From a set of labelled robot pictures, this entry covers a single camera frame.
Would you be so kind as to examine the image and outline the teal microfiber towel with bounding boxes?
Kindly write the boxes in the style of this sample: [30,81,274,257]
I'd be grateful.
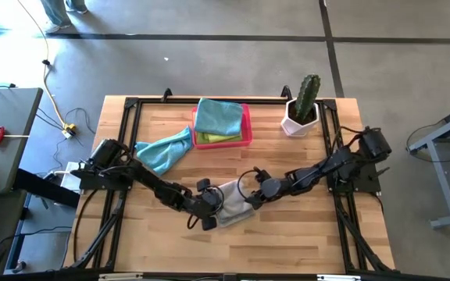
[134,125,194,176]
[193,97,245,137]

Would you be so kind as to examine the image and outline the black aluminium table frame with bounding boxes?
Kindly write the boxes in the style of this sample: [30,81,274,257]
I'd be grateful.
[62,86,396,274]

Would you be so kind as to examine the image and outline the pink plastic tray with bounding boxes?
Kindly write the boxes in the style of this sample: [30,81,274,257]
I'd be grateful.
[191,103,254,151]

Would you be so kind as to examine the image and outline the grey side table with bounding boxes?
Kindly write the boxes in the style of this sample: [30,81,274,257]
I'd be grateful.
[0,87,44,195]

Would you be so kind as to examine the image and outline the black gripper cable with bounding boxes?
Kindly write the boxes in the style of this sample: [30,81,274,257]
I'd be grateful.
[187,184,225,230]
[237,168,262,201]

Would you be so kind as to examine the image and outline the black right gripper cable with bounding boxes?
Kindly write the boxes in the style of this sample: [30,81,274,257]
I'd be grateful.
[237,168,262,201]

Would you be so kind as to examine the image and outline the green microfiber towel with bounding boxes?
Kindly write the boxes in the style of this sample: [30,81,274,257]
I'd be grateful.
[195,131,244,145]

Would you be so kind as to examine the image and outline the white faceted plant pot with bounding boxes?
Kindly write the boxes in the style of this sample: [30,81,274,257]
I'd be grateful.
[280,98,321,138]

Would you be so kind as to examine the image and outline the white power adapter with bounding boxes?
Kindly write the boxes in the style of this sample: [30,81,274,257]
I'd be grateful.
[59,162,84,194]

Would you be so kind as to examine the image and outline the green cactus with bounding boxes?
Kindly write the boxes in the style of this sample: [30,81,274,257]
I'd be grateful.
[295,73,322,121]

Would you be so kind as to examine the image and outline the black table beam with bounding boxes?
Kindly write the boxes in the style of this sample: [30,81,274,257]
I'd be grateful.
[12,168,81,208]

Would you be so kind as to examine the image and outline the grey table leg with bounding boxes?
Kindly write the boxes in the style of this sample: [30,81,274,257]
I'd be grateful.
[4,193,30,274]

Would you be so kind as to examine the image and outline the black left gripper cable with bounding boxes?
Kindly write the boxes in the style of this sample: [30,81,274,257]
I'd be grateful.
[187,184,225,230]

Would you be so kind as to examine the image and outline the thin black floor cable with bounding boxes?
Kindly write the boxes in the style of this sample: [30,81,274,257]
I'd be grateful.
[35,107,96,173]

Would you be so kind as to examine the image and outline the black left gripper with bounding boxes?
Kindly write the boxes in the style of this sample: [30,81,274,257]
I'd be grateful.
[184,178,224,232]

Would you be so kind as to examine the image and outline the grey metal table frame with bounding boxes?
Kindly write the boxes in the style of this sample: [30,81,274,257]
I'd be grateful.
[406,99,450,229]

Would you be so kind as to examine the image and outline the yellow floor cable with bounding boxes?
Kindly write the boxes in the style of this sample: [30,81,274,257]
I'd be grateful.
[16,0,77,140]

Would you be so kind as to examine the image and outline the silver metal bracket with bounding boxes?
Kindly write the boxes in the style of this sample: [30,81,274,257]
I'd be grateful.
[317,274,361,281]
[98,272,143,281]

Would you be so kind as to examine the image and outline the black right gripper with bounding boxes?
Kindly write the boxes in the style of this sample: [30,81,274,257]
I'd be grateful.
[244,167,288,211]

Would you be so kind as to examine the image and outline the person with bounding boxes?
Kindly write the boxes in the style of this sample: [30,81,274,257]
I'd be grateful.
[39,0,89,34]

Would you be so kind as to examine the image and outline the grey microfiber towel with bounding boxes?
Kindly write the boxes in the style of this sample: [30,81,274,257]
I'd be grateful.
[216,179,256,229]

